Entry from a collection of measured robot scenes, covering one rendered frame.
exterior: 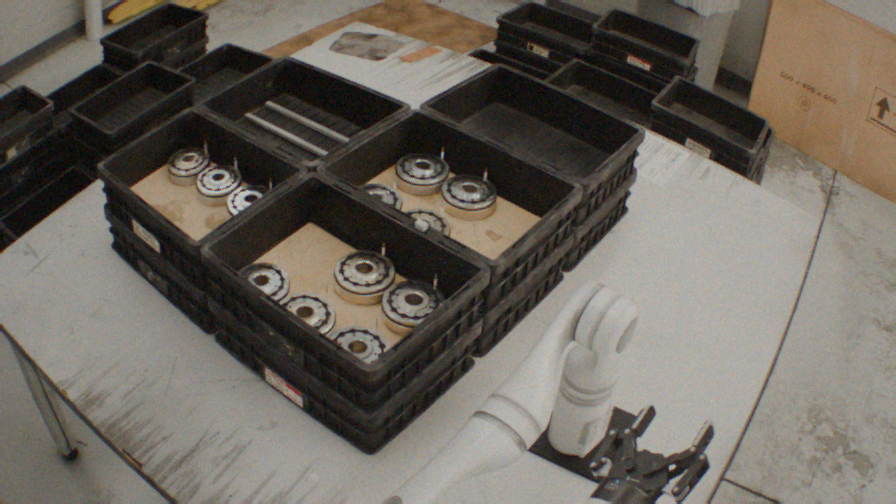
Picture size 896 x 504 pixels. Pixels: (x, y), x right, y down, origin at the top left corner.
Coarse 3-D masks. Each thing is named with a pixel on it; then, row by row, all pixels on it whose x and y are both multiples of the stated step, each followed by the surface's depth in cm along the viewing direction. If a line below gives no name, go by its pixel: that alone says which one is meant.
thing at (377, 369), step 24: (288, 192) 151; (384, 216) 148; (216, 240) 139; (432, 240) 144; (216, 264) 135; (480, 264) 140; (240, 288) 133; (480, 288) 138; (288, 312) 128; (432, 312) 131; (456, 312) 135; (312, 336) 125; (408, 336) 127; (336, 360) 124; (360, 360) 122; (384, 360) 123
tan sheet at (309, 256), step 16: (288, 240) 156; (304, 240) 156; (320, 240) 157; (336, 240) 157; (272, 256) 152; (288, 256) 153; (304, 256) 153; (320, 256) 153; (336, 256) 154; (288, 272) 150; (304, 272) 150; (320, 272) 150; (304, 288) 147; (320, 288) 147; (336, 304) 145; (352, 304) 145; (336, 320) 142; (352, 320) 142; (368, 320) 143; (384, 336) 140; (400, 336) 141
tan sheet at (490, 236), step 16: (384, 176) 173; (400, 192) 169; (432, 208) 166; (496, 208) 168; (512, 208) 168; (464, 224) 163; (480, 224) 164; (496, 224) 164; (512, 224) 165; (528, 224) 165; (464, 240) 160; (480, 240) 160; (496, 240) 161; (512, 240) 161; (496, 256) 157
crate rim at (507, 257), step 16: (416, 112) 174; (384, 128) 168; (464, 128) 170; (352, 144) 163; (496, 144) 167; (336, 160) 159; (528, 160) 164; (336, 176) 155; (560, 176) 161; (576, 192) 157; (384, 208) 149; (560, 208) 153; (544, 224) 149; (448, 240) 144; (528, 240) 146; (480, 256) 142; (512, 256) 143; (496, 272) 141
